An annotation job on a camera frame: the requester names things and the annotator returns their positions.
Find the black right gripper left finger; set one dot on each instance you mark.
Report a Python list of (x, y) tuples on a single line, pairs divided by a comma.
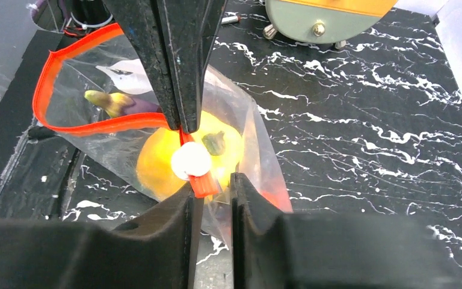
[(157, 249)]

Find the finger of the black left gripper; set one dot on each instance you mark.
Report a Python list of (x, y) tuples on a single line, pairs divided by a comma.
[(142, 24), (188, 33)]

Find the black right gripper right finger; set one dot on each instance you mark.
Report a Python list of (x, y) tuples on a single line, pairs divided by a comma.
[(274, 249)]

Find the clear orange zip top bag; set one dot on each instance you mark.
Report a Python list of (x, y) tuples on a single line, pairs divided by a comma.
[(105, 61)]

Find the yellow toy bell pepper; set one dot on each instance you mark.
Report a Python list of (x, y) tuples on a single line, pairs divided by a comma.
[(183, 159)]

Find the white cylinder orange lid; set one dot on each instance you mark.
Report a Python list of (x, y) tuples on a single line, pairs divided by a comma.
[(324, 22)]

